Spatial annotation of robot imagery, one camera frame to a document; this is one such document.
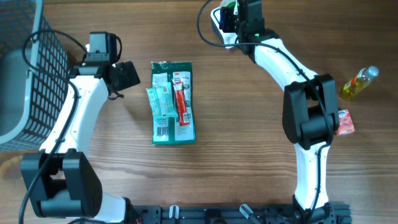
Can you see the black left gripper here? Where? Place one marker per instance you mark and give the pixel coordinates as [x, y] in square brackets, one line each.
[129, 74]

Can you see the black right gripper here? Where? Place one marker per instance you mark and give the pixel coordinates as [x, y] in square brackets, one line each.
[226, 16]

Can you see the light green wipes pack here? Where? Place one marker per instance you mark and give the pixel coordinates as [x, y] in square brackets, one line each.
[161, 101]

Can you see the green gloves package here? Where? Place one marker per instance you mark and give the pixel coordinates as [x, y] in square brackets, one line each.
[168, 131]

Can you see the red white stick sachet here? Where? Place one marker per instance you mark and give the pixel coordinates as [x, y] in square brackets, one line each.
[181, 104]

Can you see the yellow liquid glass bottle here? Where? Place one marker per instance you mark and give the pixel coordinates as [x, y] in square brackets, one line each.
[359, 82]

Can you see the green white round can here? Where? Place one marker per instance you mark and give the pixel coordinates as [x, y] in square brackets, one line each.
[233, 4]

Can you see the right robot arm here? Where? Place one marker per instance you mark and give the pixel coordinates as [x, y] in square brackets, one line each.
[309, 113]

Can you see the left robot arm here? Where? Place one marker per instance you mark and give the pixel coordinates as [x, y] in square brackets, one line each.
[60, 180]

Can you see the white barcode scanner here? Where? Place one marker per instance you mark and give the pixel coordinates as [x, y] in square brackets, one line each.
[226, 38]

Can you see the grey plastic mesh basket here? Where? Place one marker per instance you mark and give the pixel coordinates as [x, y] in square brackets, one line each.
[33, 66]

